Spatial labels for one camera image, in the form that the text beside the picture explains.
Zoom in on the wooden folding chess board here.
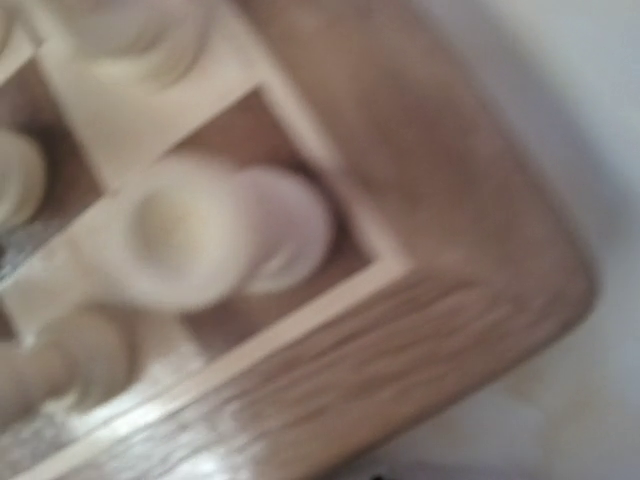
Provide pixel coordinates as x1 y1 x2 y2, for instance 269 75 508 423
1 1 595 479

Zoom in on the white rook corner piece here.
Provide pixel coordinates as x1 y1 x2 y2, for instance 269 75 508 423
110 156 335 311

